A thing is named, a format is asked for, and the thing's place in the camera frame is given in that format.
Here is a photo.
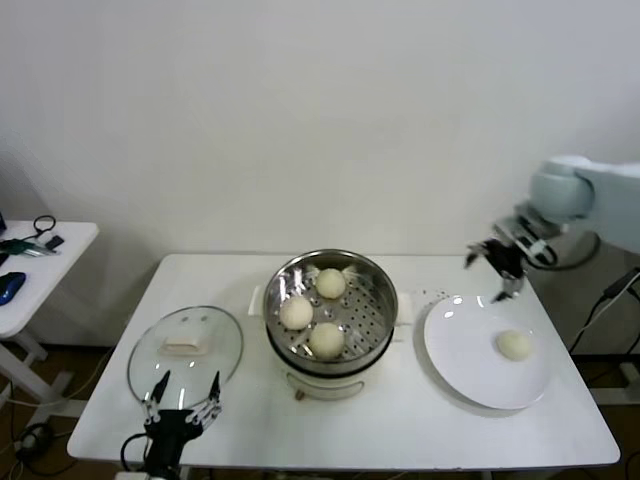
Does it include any round glass pot lid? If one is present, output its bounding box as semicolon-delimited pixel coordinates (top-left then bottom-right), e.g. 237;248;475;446
127;304;245;411

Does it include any white side table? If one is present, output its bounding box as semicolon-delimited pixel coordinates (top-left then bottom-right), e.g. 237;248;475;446
0;220;100;407

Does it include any green handled tool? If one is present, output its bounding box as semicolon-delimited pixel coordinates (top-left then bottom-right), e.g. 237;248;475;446
0;238;59;258

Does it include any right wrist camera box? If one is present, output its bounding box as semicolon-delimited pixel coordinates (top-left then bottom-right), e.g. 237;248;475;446
492;218;560;270

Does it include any white round plate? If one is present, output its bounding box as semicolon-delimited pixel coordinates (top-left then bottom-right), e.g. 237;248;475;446
423;294;553;411

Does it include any white steamed baozi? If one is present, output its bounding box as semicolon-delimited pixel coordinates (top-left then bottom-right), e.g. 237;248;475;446
314;268;348;300
496;329;534;362
278;296;315;332
307;322;347;363

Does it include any black floor cable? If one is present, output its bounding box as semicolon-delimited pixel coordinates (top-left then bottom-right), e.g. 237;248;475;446
13;420;77;476

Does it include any blue computer mouse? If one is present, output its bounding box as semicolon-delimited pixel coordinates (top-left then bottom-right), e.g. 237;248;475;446
0;270;28;307

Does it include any stainless steel steamer basket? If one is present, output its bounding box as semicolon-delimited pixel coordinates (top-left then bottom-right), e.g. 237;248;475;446
248;248;415;377

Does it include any black power adapter with cable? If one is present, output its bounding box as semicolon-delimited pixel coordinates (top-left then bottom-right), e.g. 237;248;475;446
567;267;640;354

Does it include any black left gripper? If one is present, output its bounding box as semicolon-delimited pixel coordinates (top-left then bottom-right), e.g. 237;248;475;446
140;369;223;477

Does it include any white desk frame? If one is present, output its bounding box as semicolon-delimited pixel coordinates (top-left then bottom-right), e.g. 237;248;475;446
584;362;640;408

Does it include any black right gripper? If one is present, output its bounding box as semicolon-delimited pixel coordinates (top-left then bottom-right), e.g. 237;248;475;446
463;237;527;305

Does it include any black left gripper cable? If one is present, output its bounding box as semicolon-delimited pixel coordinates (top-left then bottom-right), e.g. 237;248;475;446
120;431;152;472

